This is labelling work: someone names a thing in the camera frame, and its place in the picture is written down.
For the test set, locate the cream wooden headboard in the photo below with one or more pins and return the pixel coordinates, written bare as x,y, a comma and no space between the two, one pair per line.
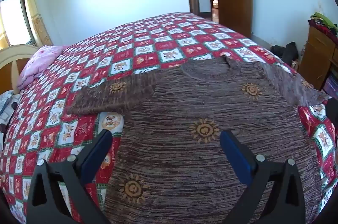
10,60

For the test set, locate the red checked printed bedspread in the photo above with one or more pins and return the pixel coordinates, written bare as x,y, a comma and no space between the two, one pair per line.
105,60

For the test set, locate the black bag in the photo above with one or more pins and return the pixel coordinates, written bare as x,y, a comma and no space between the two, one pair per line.
287,52

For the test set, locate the yellow curtain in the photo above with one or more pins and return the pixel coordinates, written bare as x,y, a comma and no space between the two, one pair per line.
34,7

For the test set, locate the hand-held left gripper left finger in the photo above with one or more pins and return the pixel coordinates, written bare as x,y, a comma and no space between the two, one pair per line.
97,155

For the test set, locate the pink quilt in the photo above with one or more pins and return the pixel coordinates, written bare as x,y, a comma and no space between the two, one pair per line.
39,60

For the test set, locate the purple box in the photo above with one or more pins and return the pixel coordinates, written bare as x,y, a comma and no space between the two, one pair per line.
331,85

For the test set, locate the window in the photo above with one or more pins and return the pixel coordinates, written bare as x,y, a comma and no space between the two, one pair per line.
13,20

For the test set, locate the brown sun-pattern sweater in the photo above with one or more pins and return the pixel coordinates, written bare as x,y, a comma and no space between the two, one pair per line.
184,97

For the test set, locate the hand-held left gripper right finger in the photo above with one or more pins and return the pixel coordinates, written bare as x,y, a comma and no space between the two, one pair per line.
235,158

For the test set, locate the pile of colourful clothes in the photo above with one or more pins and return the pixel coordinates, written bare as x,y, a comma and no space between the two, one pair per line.
323,22

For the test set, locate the white patterned cloth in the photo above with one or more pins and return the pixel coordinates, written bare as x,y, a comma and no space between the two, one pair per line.
8,102

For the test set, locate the wooden cabinet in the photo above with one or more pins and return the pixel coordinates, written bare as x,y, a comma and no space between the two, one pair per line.
317,55

